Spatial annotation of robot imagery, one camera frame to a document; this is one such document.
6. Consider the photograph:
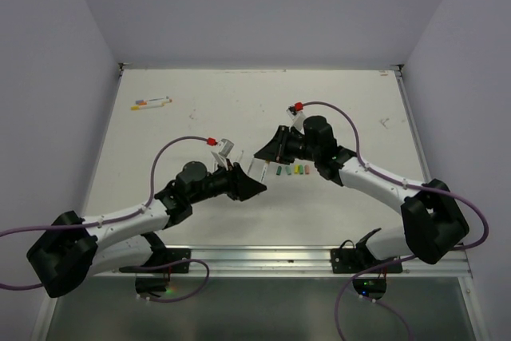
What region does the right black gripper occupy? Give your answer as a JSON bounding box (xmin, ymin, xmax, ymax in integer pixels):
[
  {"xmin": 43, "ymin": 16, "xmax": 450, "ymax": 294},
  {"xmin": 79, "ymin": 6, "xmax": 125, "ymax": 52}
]
[{"xmin": 255, "ymin": 124, "xmax": 320, "ymax": 164}]

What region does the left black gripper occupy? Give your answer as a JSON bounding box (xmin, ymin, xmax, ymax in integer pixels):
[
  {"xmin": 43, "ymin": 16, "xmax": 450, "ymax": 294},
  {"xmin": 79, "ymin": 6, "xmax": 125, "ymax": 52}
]
[{"xmin": 188, "ymin": 157, "xmax": 266, "ymax": 204}]

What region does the orange capped marker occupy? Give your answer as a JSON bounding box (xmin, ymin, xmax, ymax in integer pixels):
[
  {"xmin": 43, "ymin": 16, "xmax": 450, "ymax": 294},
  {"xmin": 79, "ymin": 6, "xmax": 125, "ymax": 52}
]
[{"xmin": 259, "ymin": 161, "xmax": 269, "ymax": 184}]

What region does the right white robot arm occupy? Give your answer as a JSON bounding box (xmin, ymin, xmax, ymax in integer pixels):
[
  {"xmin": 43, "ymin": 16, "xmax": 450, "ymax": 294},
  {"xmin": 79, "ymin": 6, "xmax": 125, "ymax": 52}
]
[{"xmin": 254, "ymin": 116, "xmax": 469, "ymax": 272}]

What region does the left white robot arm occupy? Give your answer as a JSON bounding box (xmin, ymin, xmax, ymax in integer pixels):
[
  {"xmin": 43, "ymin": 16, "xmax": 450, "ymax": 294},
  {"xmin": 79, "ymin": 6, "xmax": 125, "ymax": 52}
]
[{"xmin": 27, "ymin": 161, "xmax": 267, "ymax": 298}]

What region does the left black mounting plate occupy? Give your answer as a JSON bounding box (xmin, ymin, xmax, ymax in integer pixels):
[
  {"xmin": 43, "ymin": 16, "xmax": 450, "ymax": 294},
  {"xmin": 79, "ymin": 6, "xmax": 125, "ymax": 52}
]
[{"xmin": 120, "ymin": 248, "xmax": 192, "ymax": 274}]

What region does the black mounting plate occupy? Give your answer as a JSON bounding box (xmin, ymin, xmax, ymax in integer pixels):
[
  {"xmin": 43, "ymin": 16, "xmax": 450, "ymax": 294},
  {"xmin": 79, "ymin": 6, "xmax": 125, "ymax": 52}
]
[
  {"xmin": 120, "ymin": 248, "xmax": 192, "ymax": 274},
  {"xmin": 330, "ymin": 248, "xmax": 392, "ymax": 274}
]

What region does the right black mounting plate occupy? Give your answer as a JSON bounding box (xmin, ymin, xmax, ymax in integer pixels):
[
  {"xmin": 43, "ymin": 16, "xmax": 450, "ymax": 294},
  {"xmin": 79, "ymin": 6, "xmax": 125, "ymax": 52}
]
[{"xmin": 330, "ymin": 248, "xmax": 392, "ymax": 274}]

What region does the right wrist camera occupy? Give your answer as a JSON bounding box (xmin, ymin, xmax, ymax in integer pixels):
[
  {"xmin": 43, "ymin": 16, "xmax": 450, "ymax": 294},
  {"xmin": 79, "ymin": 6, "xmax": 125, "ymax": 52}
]
[{"xmin": 287, "ymin": 102, "xmax": 307, "ymax": 131}]

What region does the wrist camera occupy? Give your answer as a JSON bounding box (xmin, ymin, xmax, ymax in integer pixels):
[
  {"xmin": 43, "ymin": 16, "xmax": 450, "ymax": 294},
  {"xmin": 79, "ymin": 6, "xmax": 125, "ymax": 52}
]
[
  {"xmin": 206, "ymin": 137, "xmax": 235, "ymax": 169},
  {"xmin": 287, "ymin": 102, "xmax": 307, "ymax": 131}
]

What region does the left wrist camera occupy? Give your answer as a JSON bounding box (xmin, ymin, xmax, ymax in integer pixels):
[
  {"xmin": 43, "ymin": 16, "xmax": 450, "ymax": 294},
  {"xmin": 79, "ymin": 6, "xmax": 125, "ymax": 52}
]
[{"xmin": 206, "ymin": 137, "xmax": 235, "ymax": 169}]

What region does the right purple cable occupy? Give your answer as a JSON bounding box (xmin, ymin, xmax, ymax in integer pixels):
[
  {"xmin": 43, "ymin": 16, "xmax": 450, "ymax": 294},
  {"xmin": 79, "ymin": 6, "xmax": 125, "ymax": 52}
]
[{"xmin": 301, "ymin": 100, "xmax": 490, "ymax": 341}]

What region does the purple cable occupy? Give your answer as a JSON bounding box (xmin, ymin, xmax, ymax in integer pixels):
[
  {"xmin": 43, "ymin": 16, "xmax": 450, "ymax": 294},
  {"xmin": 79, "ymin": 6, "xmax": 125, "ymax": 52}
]
[
  {"xmin": 0, "ymin": 136, "xmax": 211, "ymax": 303},
  {"xmin": 301, "ymin": 100, "xmax": 490, "ymax": 341}
]

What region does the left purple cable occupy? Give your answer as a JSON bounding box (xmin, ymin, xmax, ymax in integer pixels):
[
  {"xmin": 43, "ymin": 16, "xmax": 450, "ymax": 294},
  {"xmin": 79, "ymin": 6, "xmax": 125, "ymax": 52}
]
[{"xmin": 0, "ymin": 136, "xmax": 211, "ymax": 303}]

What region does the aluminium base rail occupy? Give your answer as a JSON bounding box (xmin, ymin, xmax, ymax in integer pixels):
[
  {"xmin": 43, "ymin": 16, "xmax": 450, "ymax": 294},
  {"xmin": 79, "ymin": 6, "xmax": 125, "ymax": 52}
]
[{"xmin": 91, "ymin": 240, "xmax": 471, "ymax": 278}]

